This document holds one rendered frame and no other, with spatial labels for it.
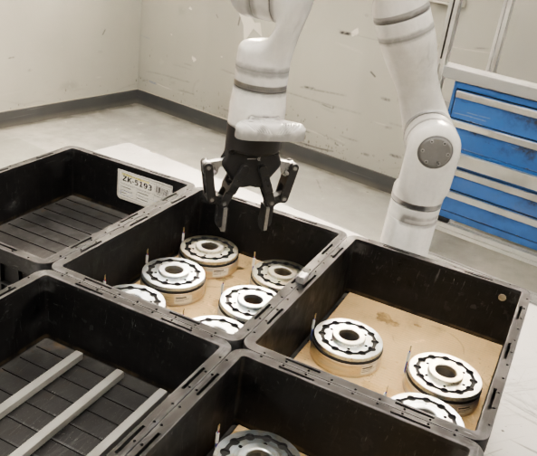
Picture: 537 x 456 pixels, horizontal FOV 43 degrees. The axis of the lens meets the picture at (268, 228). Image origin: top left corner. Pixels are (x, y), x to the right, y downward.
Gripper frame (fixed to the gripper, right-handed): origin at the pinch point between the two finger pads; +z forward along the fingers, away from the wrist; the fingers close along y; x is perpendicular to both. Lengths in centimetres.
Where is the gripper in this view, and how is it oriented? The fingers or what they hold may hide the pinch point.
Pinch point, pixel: (243, 219)
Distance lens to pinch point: 97.8
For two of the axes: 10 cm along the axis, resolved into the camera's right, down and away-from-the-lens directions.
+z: -1.3, 9.0, 4.2
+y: -9.4, 0.2, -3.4
